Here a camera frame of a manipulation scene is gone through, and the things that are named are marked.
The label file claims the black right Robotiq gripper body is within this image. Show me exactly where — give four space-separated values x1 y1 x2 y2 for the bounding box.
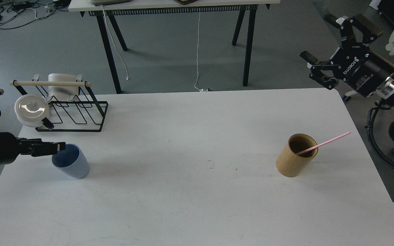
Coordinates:
330 46 394 97

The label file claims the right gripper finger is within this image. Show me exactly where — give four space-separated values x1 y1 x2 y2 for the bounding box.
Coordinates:
300 51 341 90
336 15 384 52

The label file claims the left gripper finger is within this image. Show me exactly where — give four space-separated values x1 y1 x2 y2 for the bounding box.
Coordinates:
17 138 66 157

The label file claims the blue plastic cup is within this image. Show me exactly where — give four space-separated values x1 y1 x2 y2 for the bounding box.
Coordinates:
51 143 90 179

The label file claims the pink chopstick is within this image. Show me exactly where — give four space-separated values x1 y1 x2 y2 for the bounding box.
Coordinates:
296 132 351 156

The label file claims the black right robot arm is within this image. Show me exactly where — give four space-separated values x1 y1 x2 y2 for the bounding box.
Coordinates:
300 14 394 169

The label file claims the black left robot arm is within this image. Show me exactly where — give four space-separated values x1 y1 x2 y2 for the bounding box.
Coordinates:
0 110 66 165

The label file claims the white cup in rack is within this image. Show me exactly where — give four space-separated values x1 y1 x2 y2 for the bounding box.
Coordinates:
46 73 79 102

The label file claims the white bowl in rack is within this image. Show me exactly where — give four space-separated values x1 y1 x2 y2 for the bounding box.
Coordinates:
14 94 51 127

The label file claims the bamboo cylinder holder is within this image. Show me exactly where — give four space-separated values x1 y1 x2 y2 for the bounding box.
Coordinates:
276 133 318 178

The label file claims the background table with black legs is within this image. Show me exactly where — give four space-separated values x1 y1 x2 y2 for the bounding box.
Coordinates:
68 0 280 94

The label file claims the black wire dish rack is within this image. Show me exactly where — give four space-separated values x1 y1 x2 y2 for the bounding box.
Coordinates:
10 74 108 132

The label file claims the white hanging cable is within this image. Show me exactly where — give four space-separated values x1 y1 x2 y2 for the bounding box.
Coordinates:
194 12 209 92
101 4 131 81

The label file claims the floor cables and power strip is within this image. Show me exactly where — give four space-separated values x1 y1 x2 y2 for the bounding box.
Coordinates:
0 0 71 38

